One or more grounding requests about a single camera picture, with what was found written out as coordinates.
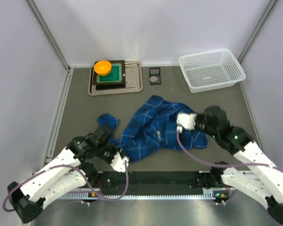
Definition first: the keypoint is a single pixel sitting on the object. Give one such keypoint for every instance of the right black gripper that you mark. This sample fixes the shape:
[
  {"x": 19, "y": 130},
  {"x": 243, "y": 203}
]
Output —
[{"x": 198, "y": 120}]

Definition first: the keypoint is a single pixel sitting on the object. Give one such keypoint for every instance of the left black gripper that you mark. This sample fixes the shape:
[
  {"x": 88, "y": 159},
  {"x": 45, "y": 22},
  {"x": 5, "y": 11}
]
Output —
[{"x": 119, "y": 150}]

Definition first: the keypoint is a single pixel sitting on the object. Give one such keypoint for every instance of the blue plaid shirt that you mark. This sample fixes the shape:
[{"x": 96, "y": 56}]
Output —
[{"x": 153, "y": 127}]

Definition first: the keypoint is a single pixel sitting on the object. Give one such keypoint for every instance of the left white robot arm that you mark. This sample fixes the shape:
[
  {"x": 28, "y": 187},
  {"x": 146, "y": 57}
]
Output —
[{"x": 67, "y": 172}]

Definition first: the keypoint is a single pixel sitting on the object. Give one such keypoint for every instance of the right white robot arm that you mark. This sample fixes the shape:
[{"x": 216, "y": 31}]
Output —
[{"x": 267, "y": 187}]

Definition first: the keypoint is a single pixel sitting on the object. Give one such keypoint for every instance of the round brooch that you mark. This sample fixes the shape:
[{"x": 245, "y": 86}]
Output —
[{"x": 153, "y": 78}]

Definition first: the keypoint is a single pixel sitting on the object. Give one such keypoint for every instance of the small black brooch box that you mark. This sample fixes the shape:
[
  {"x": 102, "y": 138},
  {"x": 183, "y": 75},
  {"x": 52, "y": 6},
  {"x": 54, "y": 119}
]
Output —
[{"x": 155, "y": 75}]

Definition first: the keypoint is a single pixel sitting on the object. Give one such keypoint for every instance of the white plastic basket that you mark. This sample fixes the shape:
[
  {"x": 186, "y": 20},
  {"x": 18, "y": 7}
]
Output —
[{"x": 210, "y": 70}]

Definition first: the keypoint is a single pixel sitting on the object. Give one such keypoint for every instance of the black square tray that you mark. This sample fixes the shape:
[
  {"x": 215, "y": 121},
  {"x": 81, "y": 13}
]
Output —
[{"x": 113, "y": 85}]

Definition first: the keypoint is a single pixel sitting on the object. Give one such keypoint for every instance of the green foam tray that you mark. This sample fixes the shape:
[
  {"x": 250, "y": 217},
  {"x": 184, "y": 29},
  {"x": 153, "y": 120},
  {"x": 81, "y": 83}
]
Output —
[{"x": 114, "y": 76}]

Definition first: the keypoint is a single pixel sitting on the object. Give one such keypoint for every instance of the orange bowl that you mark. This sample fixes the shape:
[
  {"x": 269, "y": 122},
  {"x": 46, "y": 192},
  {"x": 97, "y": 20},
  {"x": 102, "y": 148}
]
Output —
[{"x": 102, "y": 68}]

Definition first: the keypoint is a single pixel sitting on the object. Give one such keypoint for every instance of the silver metal tray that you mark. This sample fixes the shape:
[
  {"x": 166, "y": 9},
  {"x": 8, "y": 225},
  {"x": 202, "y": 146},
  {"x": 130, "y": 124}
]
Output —
[{"x": 133, "y": 74}]

